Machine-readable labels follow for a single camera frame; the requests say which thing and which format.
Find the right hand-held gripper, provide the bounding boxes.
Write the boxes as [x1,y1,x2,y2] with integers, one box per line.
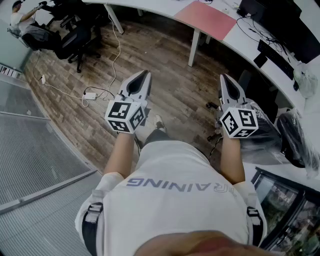
[215,73,259,139]

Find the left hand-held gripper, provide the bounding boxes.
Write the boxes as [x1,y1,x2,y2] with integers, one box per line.
[104,70,153,135]

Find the pink desk mat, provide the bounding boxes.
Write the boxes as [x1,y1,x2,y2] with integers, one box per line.
[173,0,237,41]

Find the person's right forearm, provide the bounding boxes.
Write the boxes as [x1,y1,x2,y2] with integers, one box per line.
[219,136,246,184]

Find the person's left forearm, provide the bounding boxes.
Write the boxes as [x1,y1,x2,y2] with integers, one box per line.
[103,130,137,180]

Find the black office chair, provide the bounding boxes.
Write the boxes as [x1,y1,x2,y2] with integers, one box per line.
[53,21,102,74]
[237,69,279,124]

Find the black phone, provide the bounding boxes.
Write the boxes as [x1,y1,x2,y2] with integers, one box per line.
[253,53,269,69]

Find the person's white shoe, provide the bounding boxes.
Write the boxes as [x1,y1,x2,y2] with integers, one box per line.
[153,114,167,132]

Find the small black keyboard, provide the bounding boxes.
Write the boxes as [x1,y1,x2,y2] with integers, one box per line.
[257,39,295,81]

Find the person's black trousers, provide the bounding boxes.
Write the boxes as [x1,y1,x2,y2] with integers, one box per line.
[143,129,174,146]

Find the white desk leg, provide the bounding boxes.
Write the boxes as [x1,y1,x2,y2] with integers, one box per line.
[103,3,125,35]
[187,26,202,68]

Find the clear plastic bag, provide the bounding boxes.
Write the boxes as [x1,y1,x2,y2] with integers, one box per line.
[292,63,320,99]

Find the plastic-covered black chair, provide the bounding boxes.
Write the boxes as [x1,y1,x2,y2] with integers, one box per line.
[240,98,320,179]

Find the large black monitor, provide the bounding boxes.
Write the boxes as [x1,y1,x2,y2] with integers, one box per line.
[264,0,320,65]

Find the grey office chair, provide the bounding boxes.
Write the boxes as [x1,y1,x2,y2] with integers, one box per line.
[7,23,55,52]

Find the person's white t-shirt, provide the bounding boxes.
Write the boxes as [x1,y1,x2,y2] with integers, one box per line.
[74,139,269,256]

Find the white radiator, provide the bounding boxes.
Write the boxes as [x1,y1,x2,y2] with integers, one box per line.
[0,63,23,78]

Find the person's chin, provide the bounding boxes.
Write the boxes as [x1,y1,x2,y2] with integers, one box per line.
[134,229,286,256]

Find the long white cable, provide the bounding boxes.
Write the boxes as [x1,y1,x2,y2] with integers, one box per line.
[106,0,122,99]

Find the tangle of black cables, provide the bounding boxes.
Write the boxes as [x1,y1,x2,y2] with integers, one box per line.
[235,14,299,64]

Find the grey harness strap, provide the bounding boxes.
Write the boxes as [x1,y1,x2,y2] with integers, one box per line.
[245,191,264,246]
[83,189,104,251]

